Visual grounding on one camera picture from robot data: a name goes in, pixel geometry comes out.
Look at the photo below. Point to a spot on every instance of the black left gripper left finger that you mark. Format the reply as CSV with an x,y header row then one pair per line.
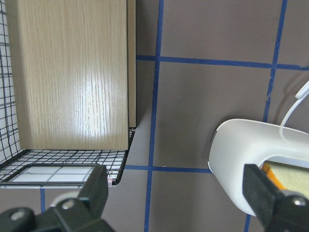
x,y
80,214

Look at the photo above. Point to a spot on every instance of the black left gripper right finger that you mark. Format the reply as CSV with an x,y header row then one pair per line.
x,y
277,210

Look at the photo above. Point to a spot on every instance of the white two-slot toaster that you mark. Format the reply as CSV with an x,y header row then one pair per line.
x,y
237,142

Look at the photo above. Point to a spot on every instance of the yellow toast slice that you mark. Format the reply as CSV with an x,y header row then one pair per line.
x,y
288,177

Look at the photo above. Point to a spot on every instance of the wire basket with checked liner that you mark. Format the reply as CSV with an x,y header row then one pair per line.
x,y
67,90

